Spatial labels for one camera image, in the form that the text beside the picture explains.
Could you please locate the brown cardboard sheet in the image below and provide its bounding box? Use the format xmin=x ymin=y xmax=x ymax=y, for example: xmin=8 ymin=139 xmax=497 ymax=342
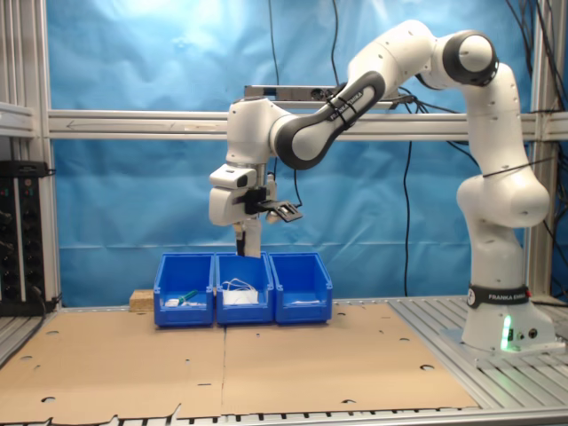
xmin=220 ymin=303 xmax=481 ymax=418
xmin=0 ymin=310 xmax=227 ymax=425

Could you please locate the chipboard wood block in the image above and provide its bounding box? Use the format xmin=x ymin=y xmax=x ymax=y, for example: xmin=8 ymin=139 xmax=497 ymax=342
xmin=129 ymin=288 xmax=156 ymax=314

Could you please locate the black cable bundle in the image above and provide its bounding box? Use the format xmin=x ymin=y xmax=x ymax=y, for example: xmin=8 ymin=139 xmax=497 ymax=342
xmin=505 ymin=0 xmax=568 ymax=249

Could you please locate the horizontal aluminium beam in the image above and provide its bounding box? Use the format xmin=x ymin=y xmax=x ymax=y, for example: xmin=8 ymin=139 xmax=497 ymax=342
xmin=46 ymin=110 xmax=568 ymax=142

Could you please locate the blue plastic storage bin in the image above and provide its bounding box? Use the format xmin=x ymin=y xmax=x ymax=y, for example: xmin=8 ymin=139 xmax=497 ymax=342
xmin=215 ymin=252 xmax=276 ymax=327
xmin=269 ymin=252 xmax=333 ymax=325
xmin=154 ymin=252 xmax=217 ymax=328

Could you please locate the stack of white face masks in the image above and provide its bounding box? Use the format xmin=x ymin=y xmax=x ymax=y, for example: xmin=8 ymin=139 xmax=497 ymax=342
xmin=221 ymin=278 xmax=261 ymax=306

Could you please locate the black electronics rack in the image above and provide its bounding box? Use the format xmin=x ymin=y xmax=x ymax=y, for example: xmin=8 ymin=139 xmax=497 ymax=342
xmin=0 ymin=160 xmax=58 ymax=317

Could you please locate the black hanging cable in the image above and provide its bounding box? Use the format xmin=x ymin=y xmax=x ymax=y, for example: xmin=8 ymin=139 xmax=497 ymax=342
xmin=401 ymin=95 xmax=417 ymax=298
xmin=331 ymin=0 xmax=342 ymax=86
xmin=268 ymin=0 xmax=281 ymax=88

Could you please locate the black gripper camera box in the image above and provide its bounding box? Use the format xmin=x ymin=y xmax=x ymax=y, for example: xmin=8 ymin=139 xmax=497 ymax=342
xmin=242 ymin=188 xmax=305 ymax=223

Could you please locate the aluminium side rail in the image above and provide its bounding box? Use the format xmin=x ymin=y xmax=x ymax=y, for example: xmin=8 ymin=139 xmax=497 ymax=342
xmin=0 ymin=101 xmax=37 ymax=137

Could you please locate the black camera cable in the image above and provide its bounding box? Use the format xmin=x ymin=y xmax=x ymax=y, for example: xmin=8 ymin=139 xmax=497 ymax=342
xmin=268 ymin=154 xmax=305 ymax=209

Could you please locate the aluminium frame post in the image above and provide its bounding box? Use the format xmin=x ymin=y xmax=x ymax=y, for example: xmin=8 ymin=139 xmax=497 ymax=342
xmin=0 ymin=0 xmax=23 ymax=106
xmin=21 ymin=0 xmax=63 ymax=307
xmin=526 ymin=0 xmax=568 ymax=298

